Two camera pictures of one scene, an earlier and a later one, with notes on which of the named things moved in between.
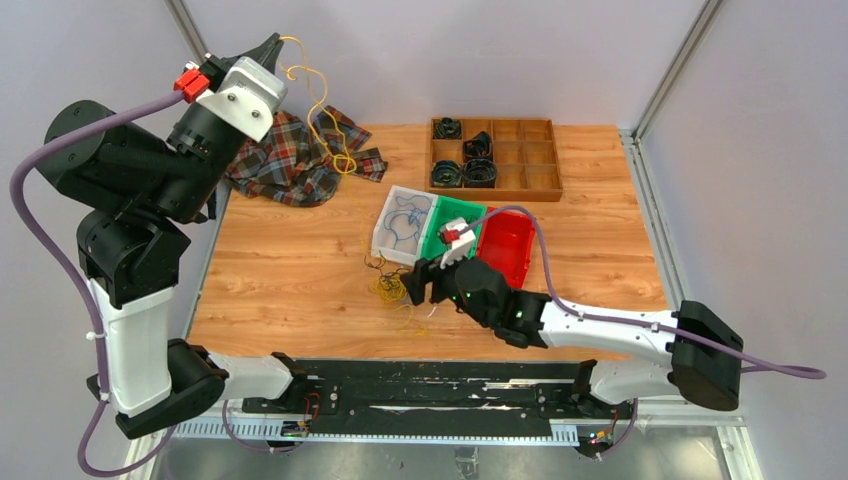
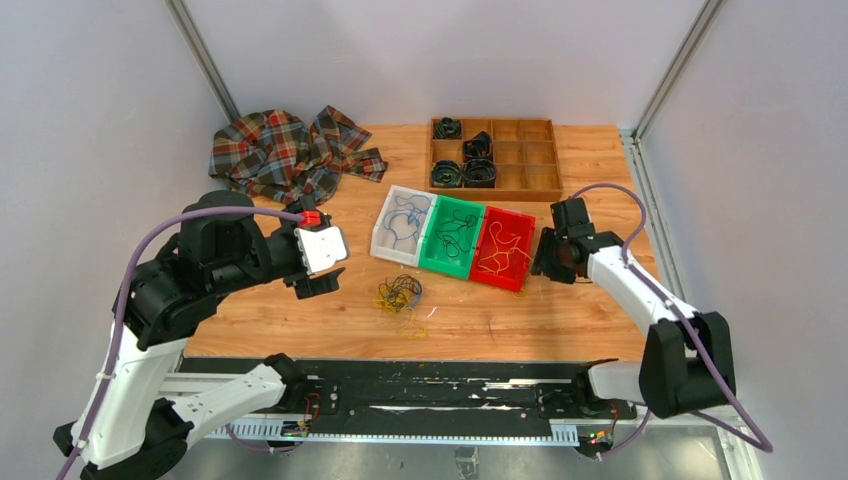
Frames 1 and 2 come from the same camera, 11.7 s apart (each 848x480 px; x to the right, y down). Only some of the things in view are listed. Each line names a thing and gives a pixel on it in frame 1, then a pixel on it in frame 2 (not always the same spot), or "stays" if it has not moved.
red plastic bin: x=506 y=241 stays
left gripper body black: x=221 y=66 -> x=303 y=281
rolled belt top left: x=447 y=128 stays
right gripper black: x=417 y=281 -> x=544 y=266
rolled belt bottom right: x=480 y=173 stays
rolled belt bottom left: x=446 y=174 stays
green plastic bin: x=445 y=210 stays
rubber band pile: x=390 y=280 -> x=395 y=292
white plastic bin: x=403 y=225 stays
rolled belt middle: x=479 y=147 stays
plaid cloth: x=301 y=164 stays
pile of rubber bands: x=389 y=284 -> x=500 y=259
